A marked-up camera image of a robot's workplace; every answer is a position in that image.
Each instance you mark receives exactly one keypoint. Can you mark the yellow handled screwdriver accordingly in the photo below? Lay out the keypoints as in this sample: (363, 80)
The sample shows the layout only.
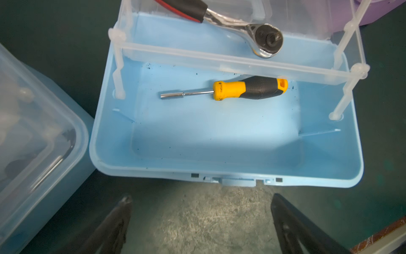
(254, 87)

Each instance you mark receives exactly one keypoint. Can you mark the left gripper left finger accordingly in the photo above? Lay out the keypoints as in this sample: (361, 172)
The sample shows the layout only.
(106, 235)

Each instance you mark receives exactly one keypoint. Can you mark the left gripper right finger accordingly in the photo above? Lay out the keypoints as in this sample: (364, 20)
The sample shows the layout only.
(296, 232)

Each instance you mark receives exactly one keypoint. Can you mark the purple clear toolbox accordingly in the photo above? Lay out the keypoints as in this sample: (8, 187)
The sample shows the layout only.
(342, 12)

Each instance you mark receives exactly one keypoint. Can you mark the blue clear toolbox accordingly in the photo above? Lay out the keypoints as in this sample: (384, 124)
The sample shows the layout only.
(307, 136)
(44, 151)

